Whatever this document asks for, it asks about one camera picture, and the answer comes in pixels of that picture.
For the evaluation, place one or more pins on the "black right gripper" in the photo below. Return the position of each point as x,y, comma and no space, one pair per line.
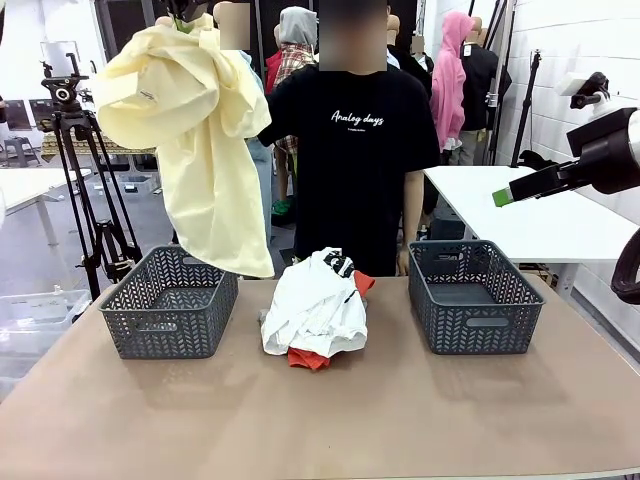
607,145

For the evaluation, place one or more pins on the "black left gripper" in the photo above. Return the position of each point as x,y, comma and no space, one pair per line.
187,9

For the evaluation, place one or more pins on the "pale yellow shirt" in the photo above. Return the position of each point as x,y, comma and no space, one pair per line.
200,150

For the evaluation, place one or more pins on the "white printed t-shirt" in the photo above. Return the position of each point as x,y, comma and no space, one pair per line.
315,310

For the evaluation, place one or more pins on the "orange t-shirt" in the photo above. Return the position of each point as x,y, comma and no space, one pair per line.
307,359

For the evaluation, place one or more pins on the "person's left forearm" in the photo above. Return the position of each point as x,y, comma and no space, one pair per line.
413,210

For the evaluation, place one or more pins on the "person's left hand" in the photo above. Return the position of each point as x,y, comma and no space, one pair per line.
404,261

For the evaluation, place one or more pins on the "black bag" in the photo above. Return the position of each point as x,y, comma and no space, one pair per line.
537,160

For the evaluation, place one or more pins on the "black light stand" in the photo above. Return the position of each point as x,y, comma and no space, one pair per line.
526,110

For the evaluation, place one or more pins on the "mannequin in plaid hooded shirt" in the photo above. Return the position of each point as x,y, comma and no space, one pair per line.
295,45

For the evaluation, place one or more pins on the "mannequin in black jacket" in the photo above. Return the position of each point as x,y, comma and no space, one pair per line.
482,85

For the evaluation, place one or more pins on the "mannequin in pink hoodie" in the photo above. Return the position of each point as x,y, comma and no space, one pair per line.
447,90

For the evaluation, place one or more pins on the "patterned tablecloth table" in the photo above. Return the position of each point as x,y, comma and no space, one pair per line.
75,146

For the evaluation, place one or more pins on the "mannequin in blue fleece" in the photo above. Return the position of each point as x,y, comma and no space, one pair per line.
262,165

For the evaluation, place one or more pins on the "gray woven plastic basket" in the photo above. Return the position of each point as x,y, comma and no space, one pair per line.
475,325
165,325

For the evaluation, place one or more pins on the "gray stool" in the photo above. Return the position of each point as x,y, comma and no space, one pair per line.
20,150

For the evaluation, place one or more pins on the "person in black t-shirt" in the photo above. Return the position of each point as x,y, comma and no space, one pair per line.
350,175

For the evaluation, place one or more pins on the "small white table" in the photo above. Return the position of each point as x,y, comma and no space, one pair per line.
25,187

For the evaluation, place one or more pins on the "clear plastic storage bin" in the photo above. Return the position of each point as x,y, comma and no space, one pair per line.
35,315

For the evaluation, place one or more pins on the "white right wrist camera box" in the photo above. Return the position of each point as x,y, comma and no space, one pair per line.
575,84

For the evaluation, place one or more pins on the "black camera tripod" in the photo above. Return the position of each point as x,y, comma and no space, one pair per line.
70,120

